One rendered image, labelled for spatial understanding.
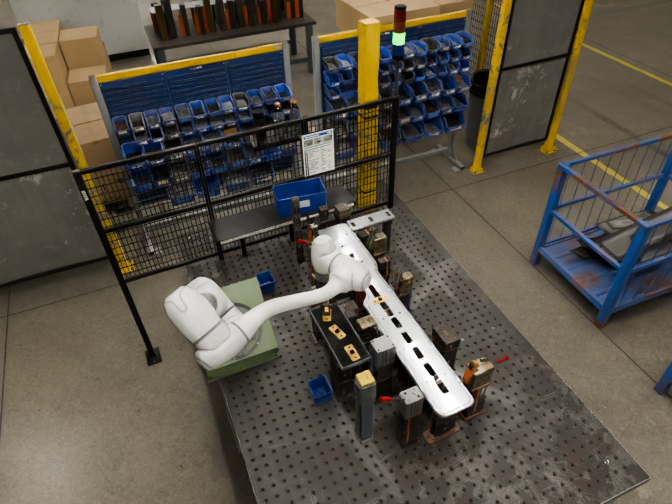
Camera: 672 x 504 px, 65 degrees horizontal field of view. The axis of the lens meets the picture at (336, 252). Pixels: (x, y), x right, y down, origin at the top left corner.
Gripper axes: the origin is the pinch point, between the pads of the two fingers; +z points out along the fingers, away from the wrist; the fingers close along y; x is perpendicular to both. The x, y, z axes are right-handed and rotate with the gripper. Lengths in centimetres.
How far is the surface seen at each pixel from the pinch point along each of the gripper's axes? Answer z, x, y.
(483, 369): 14, -24, 69
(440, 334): 17, -2, 53
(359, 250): 20, 62, 17
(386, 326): 20.2, 5.9, 28.4
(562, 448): 50, -42, 107
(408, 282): 19, 35, 42
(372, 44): -68, 139, 26
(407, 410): 19, -41, 34
